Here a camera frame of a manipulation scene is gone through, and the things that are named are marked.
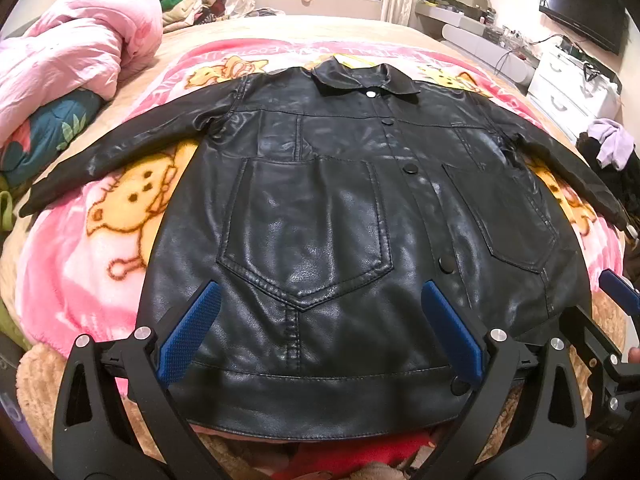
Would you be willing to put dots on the grey white side desk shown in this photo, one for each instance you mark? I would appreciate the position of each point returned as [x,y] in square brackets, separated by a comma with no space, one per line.
[466,29]

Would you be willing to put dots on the black leather jacket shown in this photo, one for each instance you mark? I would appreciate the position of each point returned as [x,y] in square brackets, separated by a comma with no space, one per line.
[321,201]

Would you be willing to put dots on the person's right hand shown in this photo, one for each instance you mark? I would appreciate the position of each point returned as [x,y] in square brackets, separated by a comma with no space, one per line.
[634,355]

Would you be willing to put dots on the pink quilted comforter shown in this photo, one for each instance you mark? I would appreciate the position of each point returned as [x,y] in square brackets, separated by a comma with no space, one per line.
[89,44]

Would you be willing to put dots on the black wall television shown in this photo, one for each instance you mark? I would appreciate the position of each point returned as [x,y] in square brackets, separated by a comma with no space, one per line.
[603,22]

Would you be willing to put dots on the teal floral pillow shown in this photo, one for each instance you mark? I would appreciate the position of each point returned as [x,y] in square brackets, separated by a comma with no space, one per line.
[46,134]

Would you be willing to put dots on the pink cartoon fleece blanket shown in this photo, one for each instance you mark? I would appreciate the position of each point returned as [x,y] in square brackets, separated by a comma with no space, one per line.
[83,264]

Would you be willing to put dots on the pile of folded clothes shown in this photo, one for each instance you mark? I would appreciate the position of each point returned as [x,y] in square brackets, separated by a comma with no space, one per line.
[180,14]

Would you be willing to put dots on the lilac garment on chair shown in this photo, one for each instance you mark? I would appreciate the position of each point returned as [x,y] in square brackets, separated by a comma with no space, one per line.
[616,143]

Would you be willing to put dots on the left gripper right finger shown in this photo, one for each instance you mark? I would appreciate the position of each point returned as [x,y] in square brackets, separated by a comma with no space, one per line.
[547,435]

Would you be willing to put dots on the white drawer cabinet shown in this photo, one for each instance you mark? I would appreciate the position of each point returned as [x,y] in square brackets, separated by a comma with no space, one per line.
[571,95]

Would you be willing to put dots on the red garment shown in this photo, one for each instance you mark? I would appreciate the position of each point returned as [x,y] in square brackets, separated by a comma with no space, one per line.
[347,456]

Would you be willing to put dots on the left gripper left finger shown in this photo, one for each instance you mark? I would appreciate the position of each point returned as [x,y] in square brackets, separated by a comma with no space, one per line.
[92,435]

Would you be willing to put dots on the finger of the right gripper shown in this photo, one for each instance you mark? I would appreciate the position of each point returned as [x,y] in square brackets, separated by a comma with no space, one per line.
[619,290]

